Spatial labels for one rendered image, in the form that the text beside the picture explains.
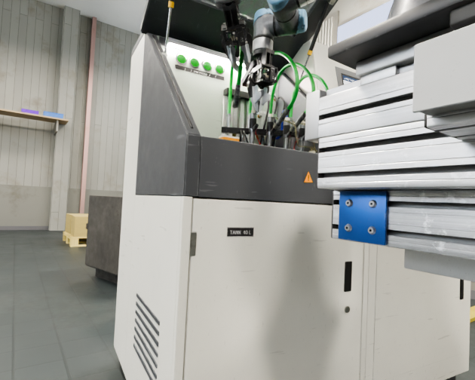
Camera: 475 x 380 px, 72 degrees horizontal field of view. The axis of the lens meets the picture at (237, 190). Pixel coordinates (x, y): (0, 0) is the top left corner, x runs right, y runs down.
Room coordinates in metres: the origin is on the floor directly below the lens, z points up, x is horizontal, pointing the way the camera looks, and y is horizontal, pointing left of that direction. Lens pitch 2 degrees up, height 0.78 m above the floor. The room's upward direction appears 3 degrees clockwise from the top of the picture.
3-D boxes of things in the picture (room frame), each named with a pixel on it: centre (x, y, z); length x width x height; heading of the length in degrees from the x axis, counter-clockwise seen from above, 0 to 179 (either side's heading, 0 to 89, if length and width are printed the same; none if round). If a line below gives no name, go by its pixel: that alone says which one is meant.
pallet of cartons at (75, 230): (5.49, 2.13, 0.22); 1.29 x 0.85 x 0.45; 123
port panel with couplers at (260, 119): (1.56, -0.13, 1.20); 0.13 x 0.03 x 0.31; 119
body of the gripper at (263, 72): (1.16, -0.07, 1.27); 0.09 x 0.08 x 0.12; 29
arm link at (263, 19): (1.17, -0.07, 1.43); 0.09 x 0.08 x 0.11; 67
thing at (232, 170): (1.00, -0.16, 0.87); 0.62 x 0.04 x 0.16; 119
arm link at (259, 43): (1.17, -0.07, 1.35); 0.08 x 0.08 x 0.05
